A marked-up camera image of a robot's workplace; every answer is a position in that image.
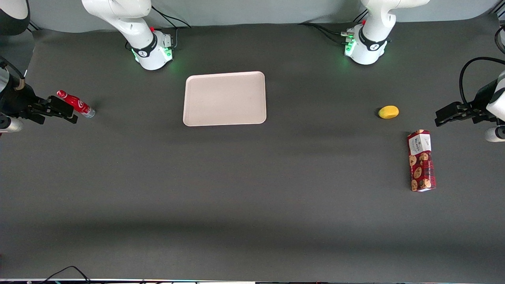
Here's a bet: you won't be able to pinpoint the yellow lemon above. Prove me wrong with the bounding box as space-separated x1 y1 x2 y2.
378 105 399 119

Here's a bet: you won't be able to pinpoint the black right arm base cables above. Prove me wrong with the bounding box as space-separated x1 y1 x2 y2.
151 5 193 50

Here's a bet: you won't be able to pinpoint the red cookie box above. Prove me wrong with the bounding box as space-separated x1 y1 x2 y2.
407 130 437 192

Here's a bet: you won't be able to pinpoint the black left arm base cables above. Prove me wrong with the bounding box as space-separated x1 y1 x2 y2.
298 22 354 45

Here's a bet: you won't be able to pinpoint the black cable at table edge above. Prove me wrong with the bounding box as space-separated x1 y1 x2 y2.
39 266 92 284

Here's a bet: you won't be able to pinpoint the dark grey table mat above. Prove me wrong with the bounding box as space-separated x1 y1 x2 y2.
0 14 505 282

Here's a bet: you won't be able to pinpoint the black arm base cables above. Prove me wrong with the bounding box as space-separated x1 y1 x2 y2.
151 5 193 50
298 22 354 45

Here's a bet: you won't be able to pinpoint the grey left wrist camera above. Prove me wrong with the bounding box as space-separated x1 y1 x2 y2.
485 126 505 142

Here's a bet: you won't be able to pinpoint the black cable at mat corner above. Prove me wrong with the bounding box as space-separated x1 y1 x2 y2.
494 24 505 54

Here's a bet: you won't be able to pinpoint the beige plastic tray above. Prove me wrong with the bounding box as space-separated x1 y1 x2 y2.
183 71 267 127

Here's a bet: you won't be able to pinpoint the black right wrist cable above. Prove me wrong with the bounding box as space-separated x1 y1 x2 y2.
0 57 25 90

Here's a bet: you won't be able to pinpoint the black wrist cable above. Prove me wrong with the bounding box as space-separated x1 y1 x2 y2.
459 57 505 107
0 57 25 90

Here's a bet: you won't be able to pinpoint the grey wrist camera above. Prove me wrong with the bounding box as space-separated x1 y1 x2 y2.
0 116 23 133
485 126 505 142

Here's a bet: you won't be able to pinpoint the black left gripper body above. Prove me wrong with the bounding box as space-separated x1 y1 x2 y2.
466 79 498 122

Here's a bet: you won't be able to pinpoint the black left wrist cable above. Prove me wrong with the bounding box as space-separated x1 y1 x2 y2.
459 57 505 107

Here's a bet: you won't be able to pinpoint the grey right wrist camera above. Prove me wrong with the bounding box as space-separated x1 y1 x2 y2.
0 116 23 133

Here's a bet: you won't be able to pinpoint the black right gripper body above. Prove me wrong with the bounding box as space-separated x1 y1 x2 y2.
3 85 50 125

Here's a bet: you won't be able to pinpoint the red coke bottle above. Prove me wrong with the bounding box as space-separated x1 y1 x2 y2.
56 90 96 118

